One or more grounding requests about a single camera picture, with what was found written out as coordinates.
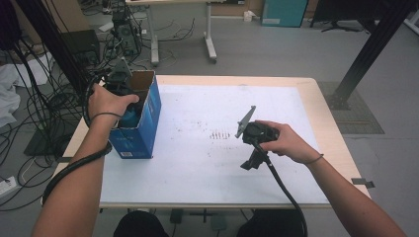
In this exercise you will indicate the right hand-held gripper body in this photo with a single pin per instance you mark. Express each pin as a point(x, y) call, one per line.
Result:
point(258, 133)

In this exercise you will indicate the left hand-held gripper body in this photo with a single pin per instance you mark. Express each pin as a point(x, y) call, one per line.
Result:
point(118, 79)

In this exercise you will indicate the blue cardboard box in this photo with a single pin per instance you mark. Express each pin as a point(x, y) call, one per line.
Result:
point(141, 138)

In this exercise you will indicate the person's left hand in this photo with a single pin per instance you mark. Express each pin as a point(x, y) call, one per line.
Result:
point(105, 102)

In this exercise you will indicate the person's right hand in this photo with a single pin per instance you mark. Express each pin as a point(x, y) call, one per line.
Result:
point(290, 141)

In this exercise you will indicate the computer tower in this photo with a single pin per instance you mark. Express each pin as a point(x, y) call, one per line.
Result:
point(126, 33)

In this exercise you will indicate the black box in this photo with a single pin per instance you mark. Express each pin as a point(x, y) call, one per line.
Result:
point(80, 44)

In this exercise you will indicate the white paper sheet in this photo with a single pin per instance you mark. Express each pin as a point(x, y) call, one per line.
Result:
point(197, 177)

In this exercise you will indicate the person's right leg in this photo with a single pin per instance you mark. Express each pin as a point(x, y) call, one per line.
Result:
point(270, 225)

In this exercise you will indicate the person's leg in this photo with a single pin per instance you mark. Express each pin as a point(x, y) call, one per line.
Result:
point(140, 225)
point(270, 225)

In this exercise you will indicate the black tape strip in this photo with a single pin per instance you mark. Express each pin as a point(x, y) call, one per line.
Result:
point(362, 182)
point(63, 159)

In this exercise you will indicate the dark floor mat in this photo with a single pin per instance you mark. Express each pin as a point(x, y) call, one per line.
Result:
point(42, 144)

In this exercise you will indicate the grey floor mat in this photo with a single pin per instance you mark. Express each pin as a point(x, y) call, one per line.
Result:
point(359, 115)

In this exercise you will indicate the white cloth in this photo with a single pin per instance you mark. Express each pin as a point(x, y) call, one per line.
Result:
point(8, 95)

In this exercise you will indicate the small white object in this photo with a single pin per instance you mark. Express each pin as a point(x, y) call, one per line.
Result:
point(249, 15)

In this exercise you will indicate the teal cabinet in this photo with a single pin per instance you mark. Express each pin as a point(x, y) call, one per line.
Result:
point(283, 13)

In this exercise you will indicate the person's left leg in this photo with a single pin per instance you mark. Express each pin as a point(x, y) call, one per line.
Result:
point(140, 225)

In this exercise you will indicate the black monitor stand base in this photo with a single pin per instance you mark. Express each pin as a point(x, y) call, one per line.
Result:
point(342, 28)

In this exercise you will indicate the white power strip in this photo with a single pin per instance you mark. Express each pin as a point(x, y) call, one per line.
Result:
point(6, 186)

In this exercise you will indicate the black metal frame post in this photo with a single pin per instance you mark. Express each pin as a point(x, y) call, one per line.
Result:
point(365, 56)
point(52, 39)

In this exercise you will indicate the white desk frame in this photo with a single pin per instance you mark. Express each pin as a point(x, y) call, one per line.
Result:
point(209, 36)

